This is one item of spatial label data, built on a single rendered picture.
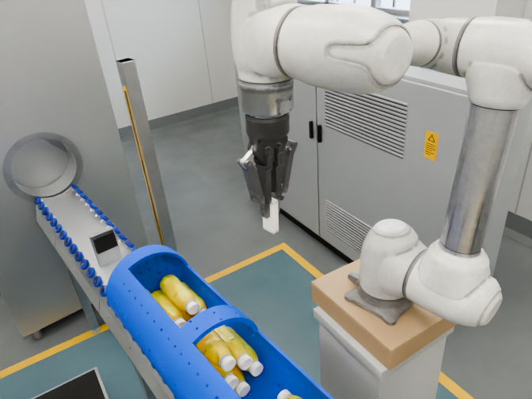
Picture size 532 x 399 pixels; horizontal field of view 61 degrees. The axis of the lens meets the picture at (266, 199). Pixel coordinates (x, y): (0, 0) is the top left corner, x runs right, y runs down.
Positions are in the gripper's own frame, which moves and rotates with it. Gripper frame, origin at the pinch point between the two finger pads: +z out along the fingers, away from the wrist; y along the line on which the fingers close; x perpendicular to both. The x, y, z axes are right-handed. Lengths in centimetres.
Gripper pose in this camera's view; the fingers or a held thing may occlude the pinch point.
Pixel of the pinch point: (270, 214)
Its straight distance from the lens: 85.9
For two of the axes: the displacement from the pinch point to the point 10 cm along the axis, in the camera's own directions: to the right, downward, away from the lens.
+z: 0.3, 8.8, 4.8
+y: 7.2, -3.5, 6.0
